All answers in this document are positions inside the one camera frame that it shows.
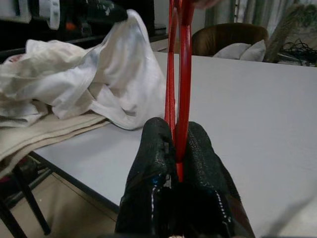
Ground off-white crumpled garment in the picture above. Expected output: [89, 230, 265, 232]
[0, 39, 100, 124]

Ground beige folded towel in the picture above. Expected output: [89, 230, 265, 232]
[0, 113, 112, 178]

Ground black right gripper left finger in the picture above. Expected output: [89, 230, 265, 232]
[115, 118, 179, 235]

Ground brown armchair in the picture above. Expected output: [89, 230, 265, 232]
[191, 23, 270, 58]

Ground black tangled cables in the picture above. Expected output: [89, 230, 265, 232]
[278, 38, 317, 67]

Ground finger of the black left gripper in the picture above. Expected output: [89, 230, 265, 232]
[98, 2, 130, 25]

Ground white t-shirt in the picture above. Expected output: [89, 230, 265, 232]
[53, 9, 169, 131]

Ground red plastic clothes hanger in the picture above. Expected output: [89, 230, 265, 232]
[163, 0, 195, 184]

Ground white table with black legs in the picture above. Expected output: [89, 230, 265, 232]
[0, 53, 317, 238]

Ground black tv bench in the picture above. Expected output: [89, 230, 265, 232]
[56, 0, 171, 50]

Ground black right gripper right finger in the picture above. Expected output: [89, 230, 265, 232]
[182, 120, 256, 238]

